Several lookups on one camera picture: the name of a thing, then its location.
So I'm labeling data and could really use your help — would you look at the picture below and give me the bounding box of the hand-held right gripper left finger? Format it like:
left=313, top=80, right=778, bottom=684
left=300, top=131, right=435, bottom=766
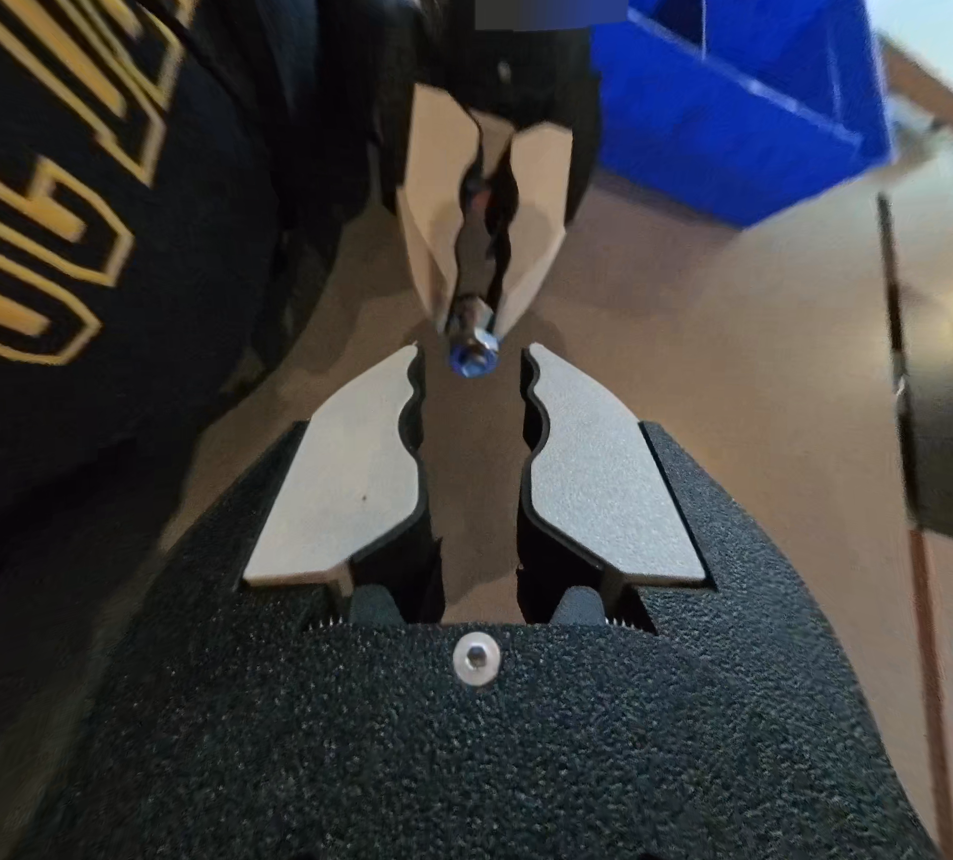
left=243, top=343, right=429, bottom=615

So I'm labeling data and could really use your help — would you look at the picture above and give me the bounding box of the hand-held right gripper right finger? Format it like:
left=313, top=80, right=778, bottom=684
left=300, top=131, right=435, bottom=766
left=519, top=342, right=707, bottom=615

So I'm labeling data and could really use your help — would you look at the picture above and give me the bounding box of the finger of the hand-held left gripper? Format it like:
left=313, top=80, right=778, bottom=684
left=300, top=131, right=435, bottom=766
left=397, top=83, right=488, bottom=336
left=487, top=122, right=576, bottom=338

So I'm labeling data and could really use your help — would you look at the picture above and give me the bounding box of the metal hex nut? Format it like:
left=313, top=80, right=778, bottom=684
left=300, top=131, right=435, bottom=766
left=449, top=330, right=500, bottom=379

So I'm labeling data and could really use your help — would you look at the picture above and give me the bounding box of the blue plastic bin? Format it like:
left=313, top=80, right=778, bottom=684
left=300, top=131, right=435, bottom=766
left=592, top=0, right=893, bottom=230

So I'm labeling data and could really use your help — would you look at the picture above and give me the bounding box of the person's left forearm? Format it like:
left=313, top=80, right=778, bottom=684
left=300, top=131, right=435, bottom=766
left=294, top=0, right=448, bottom=221

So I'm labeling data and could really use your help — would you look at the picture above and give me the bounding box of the person's black sweatshirt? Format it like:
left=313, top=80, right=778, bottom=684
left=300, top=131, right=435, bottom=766
left=0, top=0, right=418, bottom=653

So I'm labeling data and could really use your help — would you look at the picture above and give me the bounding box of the black desk cable cover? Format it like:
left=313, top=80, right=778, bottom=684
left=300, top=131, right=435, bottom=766
left=877, top=194, right=953, bottom=529

